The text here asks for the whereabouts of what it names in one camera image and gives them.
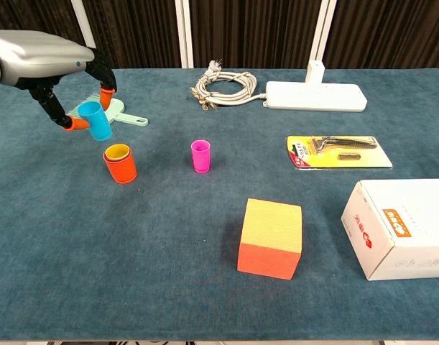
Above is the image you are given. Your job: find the teal velvet table cloth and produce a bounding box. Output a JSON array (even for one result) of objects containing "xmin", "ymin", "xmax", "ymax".
[{"xmin": 0, "ymin": 68, "xmax": 439, "ymax": 341}]

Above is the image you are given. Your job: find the white square bracket post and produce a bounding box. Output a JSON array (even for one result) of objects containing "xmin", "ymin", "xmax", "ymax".
[{"xmin": 305, "ymin": 60, "xmax": 326, "ymax": 84}]

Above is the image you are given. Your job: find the white power strip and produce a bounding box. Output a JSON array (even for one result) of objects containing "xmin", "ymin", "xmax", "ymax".
[{"xmin": 262, "ymin": 80, "xmax": 369, "ymax": 112}]

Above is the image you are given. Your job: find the magenta plastic cup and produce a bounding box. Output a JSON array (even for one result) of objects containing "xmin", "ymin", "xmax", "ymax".
[{"xmin": 190, "ymin": 139, "xmax": 211, "ymax": 174}]

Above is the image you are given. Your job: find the orange plastic cup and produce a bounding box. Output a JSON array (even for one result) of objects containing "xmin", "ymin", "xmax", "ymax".
[{"xmin": 103, "ymin": 145, "xmax": 138, "ymax": 185}]

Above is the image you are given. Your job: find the mint green hand brush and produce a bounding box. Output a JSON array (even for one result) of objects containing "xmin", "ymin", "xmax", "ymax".
[{"xmin": 66, "ymin": 91, "xmax": 149, "ymax": 127}]

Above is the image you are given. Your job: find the dark brown pleated curtain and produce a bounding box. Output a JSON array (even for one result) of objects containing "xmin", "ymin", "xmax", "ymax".
[{"xmin": 0, "ymin": 0, "xmax": 439, "ymax": 71}]

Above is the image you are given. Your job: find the white frame pole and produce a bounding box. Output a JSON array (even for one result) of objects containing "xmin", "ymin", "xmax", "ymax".
[
  {"xmin": 70, "ymin": 0, "xmax": 103, "ymax": 70},
  {"xmin": 310, "ymin": 0, "xmax": 338, "ymax": 69},
  {"xmin": 174, "ymin": 0, "xmax": 195, "ymax": 69}
]

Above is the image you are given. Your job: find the yellow plastic cup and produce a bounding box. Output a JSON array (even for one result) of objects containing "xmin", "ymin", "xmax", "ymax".
[{"xmin": 104, "ymin": 143, "xmax": 131, "ymax": 160}]

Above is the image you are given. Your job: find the left silver and black robot hand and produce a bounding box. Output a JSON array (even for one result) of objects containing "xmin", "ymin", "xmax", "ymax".
[{"xmin": 0, "ymin": 29, "xmax": 118, "ymax": 133}]

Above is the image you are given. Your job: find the white cardboard box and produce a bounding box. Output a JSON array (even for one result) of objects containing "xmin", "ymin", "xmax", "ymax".
[{"xmin": 341, "ymin": 178, "xmax": 439, "ymax": 282}]

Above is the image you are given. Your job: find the light blue plastic cup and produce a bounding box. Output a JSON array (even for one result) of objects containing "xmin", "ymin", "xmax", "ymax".
[{"xmin": 78, "ymin": 101, "xmax": 114, "ymax": 142}]

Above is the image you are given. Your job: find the yellow and orange sponge block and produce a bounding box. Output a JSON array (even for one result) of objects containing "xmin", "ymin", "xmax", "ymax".
[{"xmin": 236, "ymin": 198, "xmax": 303, "ymax": 281}]

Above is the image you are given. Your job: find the coiled grey power cable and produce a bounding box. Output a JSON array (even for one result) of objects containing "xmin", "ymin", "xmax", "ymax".
[{"xmin": 189, "ymin": 59, "xmax": 269, "ymax": 111}]

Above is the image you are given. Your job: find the yellow razor blister pack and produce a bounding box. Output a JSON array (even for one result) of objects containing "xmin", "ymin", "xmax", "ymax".
[{"xmin": 286, "ymin": 134, "xmax": 393, "ymax": 171}]

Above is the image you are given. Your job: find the black and silver razor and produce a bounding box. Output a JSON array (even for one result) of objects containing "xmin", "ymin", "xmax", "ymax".
[{"xmin": 310, "ymin": 136, "xmax": 379, "ymax": 155}]

